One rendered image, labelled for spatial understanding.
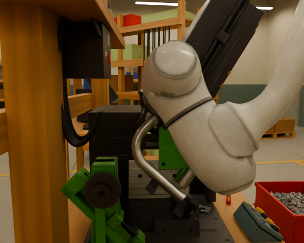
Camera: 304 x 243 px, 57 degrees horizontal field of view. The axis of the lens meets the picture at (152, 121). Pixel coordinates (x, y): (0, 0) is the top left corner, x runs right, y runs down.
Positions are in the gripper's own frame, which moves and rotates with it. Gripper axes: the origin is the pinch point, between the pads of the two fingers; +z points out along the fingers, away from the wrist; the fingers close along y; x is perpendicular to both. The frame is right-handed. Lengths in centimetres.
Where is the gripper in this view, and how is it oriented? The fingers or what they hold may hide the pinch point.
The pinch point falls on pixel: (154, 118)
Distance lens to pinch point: 85.4
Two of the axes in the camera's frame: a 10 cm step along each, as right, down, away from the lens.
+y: -7.0, -7.1, 1.1
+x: -7.1, 6.7, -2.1
